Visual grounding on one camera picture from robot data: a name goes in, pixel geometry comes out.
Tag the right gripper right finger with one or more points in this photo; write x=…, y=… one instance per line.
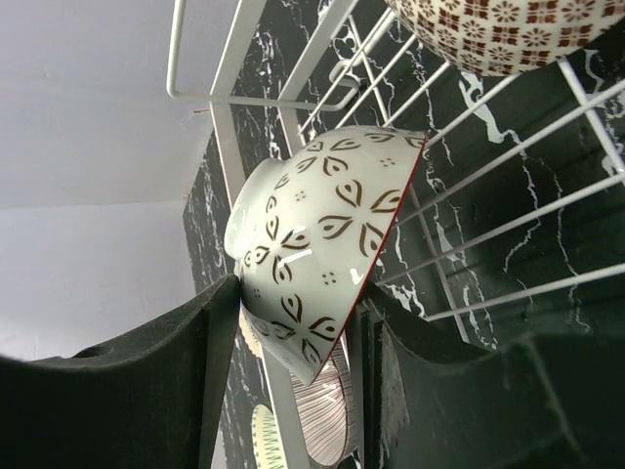
x=544, y=401

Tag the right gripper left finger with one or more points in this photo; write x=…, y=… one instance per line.
x=149, y=398

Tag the purple striped bowl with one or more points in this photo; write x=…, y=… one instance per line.
x=327, y=412

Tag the green patterned white bowl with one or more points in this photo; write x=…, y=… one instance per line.
x=268, y=450

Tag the red white patterned bowl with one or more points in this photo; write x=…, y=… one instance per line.
x=305, y=234

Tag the blue patterned white bowl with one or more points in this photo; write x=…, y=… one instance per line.
x=506, y=37

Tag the white orange patterned bowl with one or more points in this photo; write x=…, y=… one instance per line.
x=249, y=335

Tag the white wire dish rack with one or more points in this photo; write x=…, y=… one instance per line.
x=514, y=223

